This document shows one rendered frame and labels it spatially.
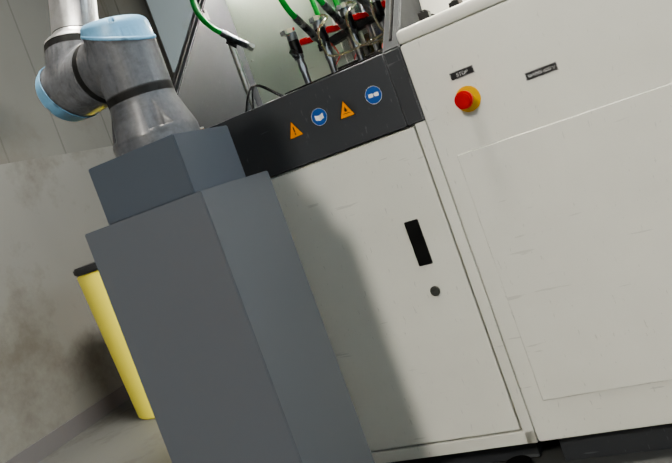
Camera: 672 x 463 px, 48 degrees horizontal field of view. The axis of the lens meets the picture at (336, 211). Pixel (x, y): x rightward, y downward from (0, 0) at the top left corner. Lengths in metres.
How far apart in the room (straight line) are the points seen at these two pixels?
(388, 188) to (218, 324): 0.57
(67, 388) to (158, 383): 2.49
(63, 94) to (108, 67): 0.14
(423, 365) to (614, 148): 0.62
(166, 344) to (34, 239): 2.62
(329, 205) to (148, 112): 0.55
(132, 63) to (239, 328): 0.47
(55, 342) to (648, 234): 2.88
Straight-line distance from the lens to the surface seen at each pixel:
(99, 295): 3.35
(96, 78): 1.34
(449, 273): 1.61
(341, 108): 1.62
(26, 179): 3.94
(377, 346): 1.73
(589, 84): 1.49
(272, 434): 1.23
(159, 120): 1.28
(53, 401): 3.72
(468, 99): 1.49
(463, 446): 1.76
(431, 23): 1.55
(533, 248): 1.55
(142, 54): 1.31
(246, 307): 1.18
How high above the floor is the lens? 0.77
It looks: 3 degrees down
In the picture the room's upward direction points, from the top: 20 degrees counter-clockwise
